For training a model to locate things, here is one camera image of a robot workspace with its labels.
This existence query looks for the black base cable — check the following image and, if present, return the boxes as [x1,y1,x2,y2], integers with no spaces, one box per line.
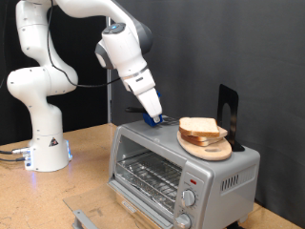
[0,156,27,163]

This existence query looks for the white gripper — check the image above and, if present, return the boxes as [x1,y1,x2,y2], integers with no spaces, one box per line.
[121,66,164,124]

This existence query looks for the black metal bookend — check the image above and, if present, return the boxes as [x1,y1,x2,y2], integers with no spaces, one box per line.
[216,83,246,153]

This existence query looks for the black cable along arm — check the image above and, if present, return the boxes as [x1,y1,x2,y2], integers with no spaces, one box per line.
[47,0,122,89]

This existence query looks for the black spatula with blue block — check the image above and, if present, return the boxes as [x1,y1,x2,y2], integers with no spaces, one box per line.
[124,106,180,128]

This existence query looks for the vertical metal pole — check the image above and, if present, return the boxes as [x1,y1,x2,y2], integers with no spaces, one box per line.
[106,17,112,124]

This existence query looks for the silver oven knob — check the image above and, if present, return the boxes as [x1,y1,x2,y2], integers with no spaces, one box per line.
[174,213,193,229]
[181,189,197,208]

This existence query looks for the base cable with silver connector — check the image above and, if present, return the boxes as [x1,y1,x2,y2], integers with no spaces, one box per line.
[0,146,31,156]

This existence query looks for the round wooden plate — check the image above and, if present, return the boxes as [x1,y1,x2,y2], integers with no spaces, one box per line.
[176,129,234,161]

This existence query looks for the glass oven door with handle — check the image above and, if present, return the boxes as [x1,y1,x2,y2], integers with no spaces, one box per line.
[62,180,174,229]

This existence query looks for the wire oven rack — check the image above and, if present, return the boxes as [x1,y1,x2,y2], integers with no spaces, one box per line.
[115,151,183,213]

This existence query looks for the silver toaster oven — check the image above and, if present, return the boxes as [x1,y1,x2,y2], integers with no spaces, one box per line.
[109,114,261,229]

